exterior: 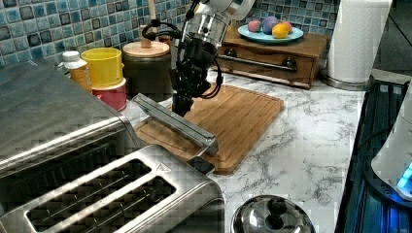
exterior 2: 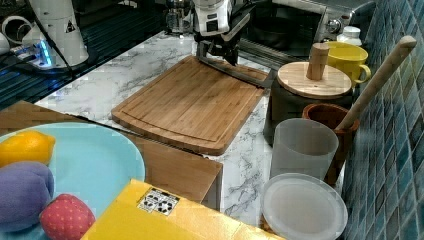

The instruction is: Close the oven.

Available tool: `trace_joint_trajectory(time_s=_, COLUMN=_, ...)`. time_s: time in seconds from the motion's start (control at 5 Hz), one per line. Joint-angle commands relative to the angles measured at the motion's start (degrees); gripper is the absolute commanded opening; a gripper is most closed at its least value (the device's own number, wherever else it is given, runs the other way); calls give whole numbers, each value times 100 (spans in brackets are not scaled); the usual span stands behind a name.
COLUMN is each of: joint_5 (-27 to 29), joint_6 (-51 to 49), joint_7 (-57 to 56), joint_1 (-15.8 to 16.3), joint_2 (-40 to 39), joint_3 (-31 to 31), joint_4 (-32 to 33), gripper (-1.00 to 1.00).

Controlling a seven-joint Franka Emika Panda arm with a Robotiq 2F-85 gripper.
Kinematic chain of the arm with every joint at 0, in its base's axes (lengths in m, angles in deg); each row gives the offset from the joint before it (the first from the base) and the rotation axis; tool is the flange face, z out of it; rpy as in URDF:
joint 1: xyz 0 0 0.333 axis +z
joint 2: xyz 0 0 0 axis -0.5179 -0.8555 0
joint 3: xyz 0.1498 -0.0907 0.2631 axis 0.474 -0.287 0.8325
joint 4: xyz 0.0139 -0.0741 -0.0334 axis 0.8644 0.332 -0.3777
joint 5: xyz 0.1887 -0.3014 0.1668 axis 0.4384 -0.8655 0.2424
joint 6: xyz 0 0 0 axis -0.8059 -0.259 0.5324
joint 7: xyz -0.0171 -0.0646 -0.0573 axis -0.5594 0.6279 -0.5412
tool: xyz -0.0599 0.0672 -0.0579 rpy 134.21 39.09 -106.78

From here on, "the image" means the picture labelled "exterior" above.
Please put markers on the purple toy fruit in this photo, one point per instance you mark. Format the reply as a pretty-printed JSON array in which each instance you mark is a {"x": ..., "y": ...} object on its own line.
[{"x": 268, "y": 23}]

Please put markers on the pink toy fruit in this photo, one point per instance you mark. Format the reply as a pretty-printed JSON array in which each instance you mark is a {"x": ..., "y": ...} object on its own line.
[{"x": 254, "y": 26}]

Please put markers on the light blue plate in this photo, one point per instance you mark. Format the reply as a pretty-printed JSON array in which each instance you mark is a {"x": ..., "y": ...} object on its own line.
[{"x": 260, "y": 37}]

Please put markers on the yellow plastic cup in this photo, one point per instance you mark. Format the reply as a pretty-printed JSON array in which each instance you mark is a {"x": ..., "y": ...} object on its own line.
[{"x": 104, "y": 66}]

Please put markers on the wooden drawer box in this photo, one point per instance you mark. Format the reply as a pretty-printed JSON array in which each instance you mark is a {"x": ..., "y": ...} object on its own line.
[{"x": 296, "y": 63}]

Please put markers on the red toy fruit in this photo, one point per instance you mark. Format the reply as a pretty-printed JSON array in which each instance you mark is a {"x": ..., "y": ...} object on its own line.
[{"x": 288, "y": 25}]

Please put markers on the silver oven door handle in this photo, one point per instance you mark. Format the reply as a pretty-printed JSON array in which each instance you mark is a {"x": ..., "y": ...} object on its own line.
[{"x": 202, "y": 138}]

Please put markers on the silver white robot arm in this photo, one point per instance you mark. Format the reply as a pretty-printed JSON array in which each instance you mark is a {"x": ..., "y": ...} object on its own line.
[{"x": 208, "y": 20}]

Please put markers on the steel pot lid black knob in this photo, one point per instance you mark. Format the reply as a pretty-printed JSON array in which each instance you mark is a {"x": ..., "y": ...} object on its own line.
[{"x": 270, "y": 214}]

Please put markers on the dark canister with wooden lid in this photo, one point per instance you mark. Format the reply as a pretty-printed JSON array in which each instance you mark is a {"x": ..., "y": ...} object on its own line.
[{"x": 146, "y": 66}]

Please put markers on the pink plastic cup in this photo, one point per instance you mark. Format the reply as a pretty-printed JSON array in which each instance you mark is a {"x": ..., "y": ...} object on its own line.
[{"x": 113, "y": 95}]

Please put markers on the orange bottle white cap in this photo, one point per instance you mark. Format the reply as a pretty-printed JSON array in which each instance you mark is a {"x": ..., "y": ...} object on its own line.
[{"x": 72, "y": 61}]

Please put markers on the bamboo cutting board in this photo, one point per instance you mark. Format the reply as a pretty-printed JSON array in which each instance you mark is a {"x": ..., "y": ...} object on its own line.
[{"x": 236, "y": 116}]

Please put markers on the paper towel roll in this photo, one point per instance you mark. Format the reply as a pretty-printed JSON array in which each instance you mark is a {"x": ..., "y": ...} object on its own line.
[{"x": 356, "y": 38}]

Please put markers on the metal paper towel holder base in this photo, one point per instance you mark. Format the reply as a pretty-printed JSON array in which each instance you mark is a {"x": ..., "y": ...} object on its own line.
[{"x": 362, "y": 86}]

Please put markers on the yellow toy lemon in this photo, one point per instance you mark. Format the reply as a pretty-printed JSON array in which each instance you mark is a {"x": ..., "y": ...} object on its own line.
[{"x": 280, "y": 31}]

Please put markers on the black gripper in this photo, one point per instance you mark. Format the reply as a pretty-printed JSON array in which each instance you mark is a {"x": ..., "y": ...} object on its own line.
[{"x": 189, "y": 77}]

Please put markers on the stainless steel slot toaster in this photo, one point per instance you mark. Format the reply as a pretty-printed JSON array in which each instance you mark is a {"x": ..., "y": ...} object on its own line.
[{"x": 147, "y": 191}]

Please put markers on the wooden spoon handle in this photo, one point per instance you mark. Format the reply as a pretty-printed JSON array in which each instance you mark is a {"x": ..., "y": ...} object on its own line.
[{"x": 152, "y": 11}]

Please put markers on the stainless steel toaster oven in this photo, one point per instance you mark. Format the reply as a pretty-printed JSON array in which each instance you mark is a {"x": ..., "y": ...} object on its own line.
[{"x": 44, "y": 115}]

